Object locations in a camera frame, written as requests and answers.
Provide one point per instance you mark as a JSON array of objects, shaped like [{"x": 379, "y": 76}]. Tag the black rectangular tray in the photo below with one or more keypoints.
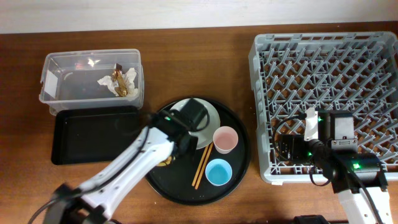
[{"x": 93, "y": 134}]

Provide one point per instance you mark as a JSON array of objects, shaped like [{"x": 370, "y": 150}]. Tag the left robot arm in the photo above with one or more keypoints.
[{"x": 167, "y": 134}]

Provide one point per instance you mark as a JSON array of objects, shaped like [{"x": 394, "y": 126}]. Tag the blue cup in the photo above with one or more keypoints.
[{"x": 218, "y": 172}]

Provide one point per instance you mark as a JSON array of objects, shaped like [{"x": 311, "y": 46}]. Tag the grey dishwasher rack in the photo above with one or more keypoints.
[{"x": 353, "y": 71}]

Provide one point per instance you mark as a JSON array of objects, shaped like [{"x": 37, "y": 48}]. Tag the right wooden chopstick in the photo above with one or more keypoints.
[{"x": 205, "y": 162}]

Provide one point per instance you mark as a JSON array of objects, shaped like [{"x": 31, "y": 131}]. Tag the round black serving tray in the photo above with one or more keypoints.
[{"x": 174, "y": 181}]

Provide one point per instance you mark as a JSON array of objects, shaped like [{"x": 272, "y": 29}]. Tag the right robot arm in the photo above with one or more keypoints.
[{"x": 358, "y": 179}]

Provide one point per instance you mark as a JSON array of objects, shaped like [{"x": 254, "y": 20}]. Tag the left wooden chopstick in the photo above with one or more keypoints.
[{"x": 200, "y": 165}]

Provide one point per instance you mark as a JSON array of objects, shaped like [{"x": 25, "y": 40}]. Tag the black object bottom edge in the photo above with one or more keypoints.
[{"x": 310, "y": 219}]

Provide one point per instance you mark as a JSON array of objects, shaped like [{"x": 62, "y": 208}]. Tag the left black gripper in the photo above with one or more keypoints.
[{"x": 192, "y": 150}]

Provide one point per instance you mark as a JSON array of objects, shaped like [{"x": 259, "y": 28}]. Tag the grey round plate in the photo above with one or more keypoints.
[{"x": 205, "y": 136}]

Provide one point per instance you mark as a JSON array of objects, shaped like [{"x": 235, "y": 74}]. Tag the pink cup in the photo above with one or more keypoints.
[{"x": 225, "y": 139}]

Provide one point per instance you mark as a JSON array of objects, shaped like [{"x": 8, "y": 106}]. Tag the yellow bowl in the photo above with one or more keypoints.
[{"x": 166, "y": 162}]

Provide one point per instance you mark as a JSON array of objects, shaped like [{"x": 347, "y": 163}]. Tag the white tissue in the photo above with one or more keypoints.
[{"x": 129, "y": 78}]

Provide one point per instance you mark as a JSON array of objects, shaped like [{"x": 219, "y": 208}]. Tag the gold foil wrapper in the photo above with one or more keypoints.
[{"x": 117, "y": 77}]

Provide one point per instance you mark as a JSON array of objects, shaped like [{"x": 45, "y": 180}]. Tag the wooden chopstick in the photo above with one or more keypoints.
[
  {"x": 200, "y": 165},
  {"x": 205, "y": 162}
]

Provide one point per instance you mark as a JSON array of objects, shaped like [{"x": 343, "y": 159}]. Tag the clear plastic waste bin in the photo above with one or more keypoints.
[{"x": 69, "y": 79}]

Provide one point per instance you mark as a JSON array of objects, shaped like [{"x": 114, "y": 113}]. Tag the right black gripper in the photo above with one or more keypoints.
[{"x": 296, "y": 141}]

